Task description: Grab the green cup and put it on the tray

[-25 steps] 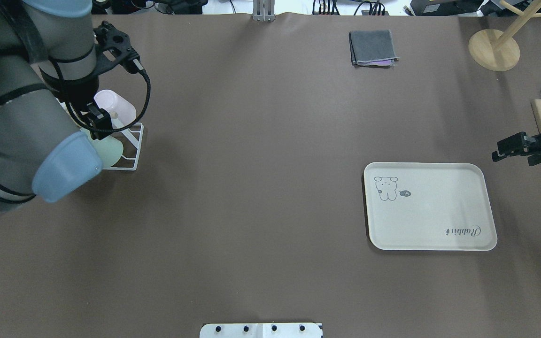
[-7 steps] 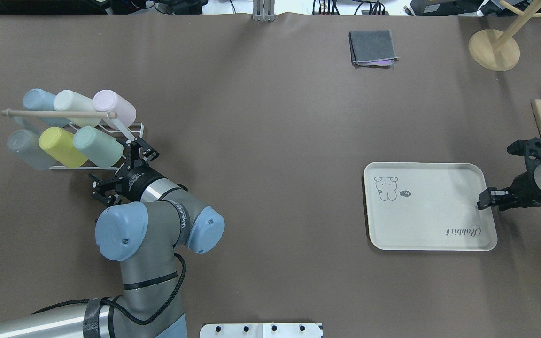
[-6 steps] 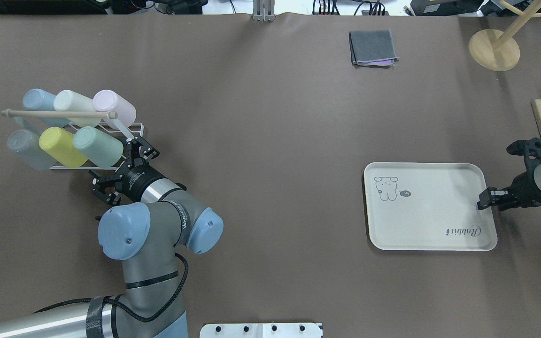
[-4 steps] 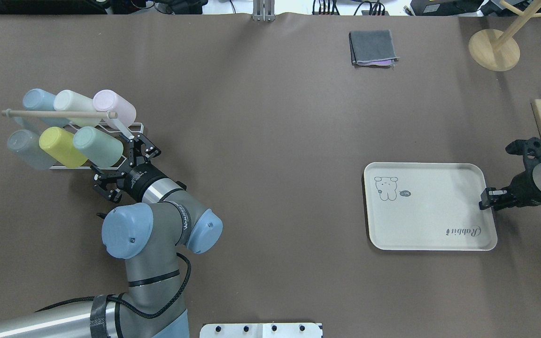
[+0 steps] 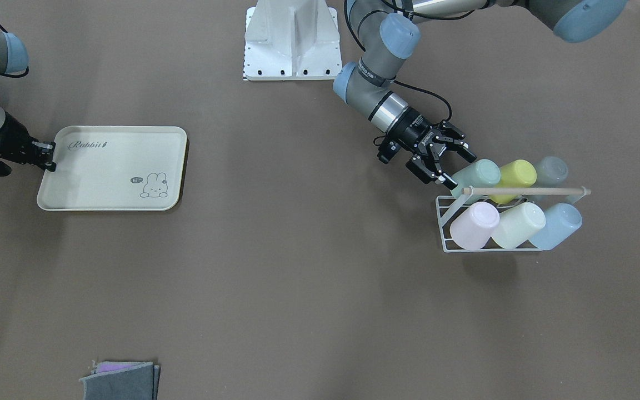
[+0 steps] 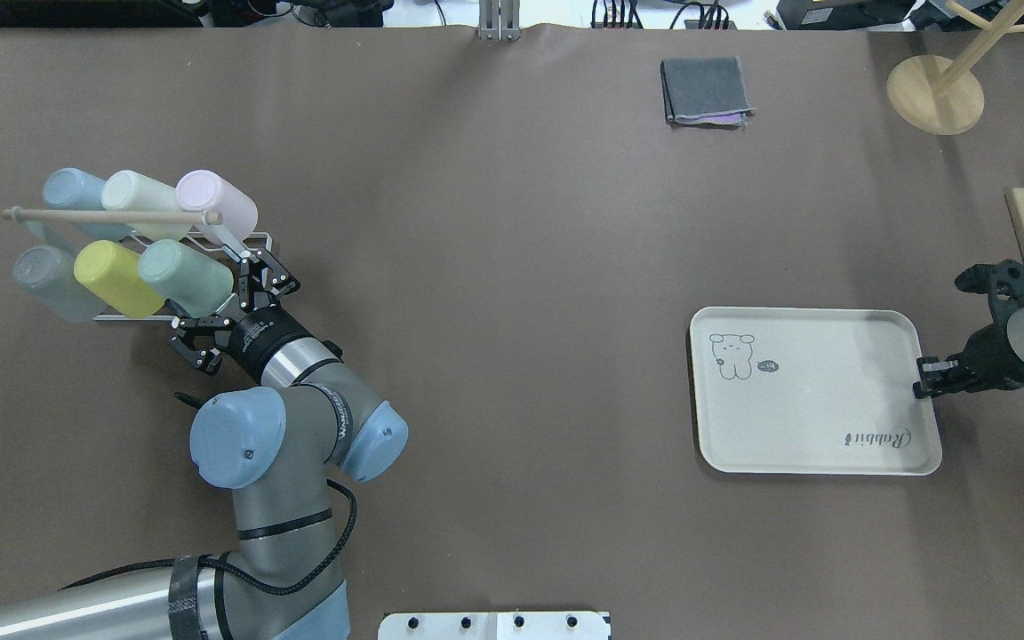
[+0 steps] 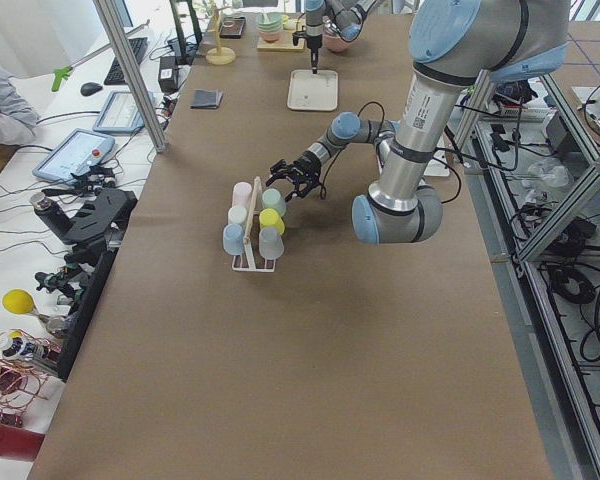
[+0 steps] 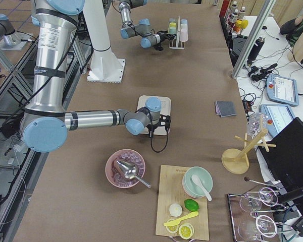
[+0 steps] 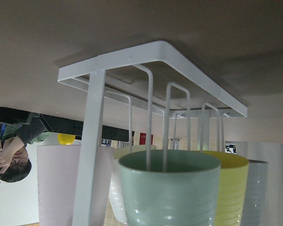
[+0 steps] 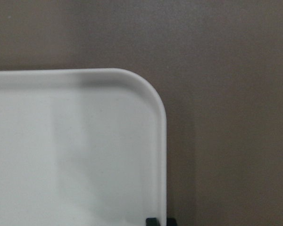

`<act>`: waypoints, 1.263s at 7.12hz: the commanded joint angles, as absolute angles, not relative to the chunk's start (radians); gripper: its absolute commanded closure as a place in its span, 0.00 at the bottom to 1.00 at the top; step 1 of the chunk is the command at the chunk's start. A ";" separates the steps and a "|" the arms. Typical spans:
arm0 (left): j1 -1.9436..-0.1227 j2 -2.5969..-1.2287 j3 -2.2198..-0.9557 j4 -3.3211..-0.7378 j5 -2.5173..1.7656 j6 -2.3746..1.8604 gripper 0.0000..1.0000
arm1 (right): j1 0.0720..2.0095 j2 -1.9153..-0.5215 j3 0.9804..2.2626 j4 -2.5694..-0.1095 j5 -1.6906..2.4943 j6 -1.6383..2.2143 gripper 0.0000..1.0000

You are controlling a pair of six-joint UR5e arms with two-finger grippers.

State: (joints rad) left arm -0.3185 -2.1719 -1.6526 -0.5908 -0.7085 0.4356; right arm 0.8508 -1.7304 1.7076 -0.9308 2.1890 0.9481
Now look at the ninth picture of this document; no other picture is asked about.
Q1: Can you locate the cream cup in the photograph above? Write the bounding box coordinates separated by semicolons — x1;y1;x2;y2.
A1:
108;145;158;225

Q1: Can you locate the pink cup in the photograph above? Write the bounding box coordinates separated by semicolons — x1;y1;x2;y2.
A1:
37;145;115;226

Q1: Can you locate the yellow ball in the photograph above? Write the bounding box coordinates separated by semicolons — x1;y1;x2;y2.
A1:
58;133;75;145

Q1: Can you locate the person with glasses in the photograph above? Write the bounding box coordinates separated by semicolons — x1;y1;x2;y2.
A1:
0;116;50;183

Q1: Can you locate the white wire cup rack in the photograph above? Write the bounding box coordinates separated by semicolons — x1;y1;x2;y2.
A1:
56;40;247;226

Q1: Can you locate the green cup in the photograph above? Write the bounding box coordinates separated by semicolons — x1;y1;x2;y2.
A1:
118;150;221;226

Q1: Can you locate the yellow cup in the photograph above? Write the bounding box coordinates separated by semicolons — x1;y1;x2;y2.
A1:
204;151;249;226

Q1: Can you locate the grey cup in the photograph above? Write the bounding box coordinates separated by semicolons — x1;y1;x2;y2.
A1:
241;160;268;226

